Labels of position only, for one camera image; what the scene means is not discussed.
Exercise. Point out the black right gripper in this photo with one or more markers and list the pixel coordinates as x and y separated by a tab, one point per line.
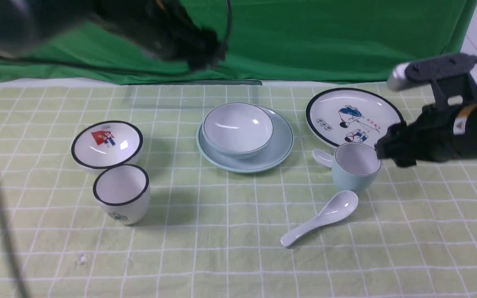
437	136

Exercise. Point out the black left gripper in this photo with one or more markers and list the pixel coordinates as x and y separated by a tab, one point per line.
164	30

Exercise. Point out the light blue cup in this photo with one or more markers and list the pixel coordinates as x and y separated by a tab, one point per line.
355	167

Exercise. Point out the plain white ceramic spoon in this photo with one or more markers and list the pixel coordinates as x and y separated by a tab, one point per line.
341	206

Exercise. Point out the light blue bowl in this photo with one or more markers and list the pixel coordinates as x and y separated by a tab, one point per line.
238	130

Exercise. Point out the white plate black rim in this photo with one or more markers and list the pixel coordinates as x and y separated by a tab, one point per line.
349	115

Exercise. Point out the white bowl black rim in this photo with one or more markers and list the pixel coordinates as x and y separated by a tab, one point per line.
106	145

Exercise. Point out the green backdrop cloth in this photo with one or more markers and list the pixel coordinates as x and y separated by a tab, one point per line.
293	40

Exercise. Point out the light blue plate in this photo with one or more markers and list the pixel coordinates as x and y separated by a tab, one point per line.
274	154

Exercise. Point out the white cup black rim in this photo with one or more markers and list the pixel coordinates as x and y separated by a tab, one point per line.
123	192

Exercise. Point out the green checked tablecloth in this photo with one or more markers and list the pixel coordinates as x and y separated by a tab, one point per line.
209	233

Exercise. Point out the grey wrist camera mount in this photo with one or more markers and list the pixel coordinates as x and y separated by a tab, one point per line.
448	75

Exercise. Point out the white spoon printed handle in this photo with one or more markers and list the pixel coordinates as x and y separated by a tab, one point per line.
321	157

